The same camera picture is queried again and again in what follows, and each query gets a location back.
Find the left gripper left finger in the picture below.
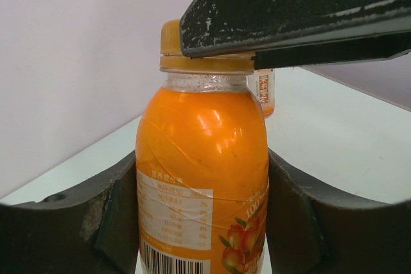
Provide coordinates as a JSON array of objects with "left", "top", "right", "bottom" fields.
[{"left": 1, "top": 152, "right": 139, "bottom": 273}]

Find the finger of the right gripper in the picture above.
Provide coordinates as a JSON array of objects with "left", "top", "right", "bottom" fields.
[{"left": 180, "top": 0, "right": 410, "bottom": 69}]

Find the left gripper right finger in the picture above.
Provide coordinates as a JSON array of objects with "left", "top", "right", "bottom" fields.
[{"left": 268, "top": 151, "right": 410, "bottom": 273}]

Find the small orange juice bottle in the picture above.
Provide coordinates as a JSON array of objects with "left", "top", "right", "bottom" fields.
[{"left": 135, "top": 19, "right": 270, "bottom": 274}]

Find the large orange tea bottle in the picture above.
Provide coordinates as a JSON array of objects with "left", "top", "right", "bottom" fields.
[{"left": 247, "top": 69, "right": 275, "bottom": 117}]

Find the orange bottle cap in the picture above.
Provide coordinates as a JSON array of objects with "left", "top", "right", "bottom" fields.
[{"left": 160, "top": 19, "right": 256, "bottom": 60}]

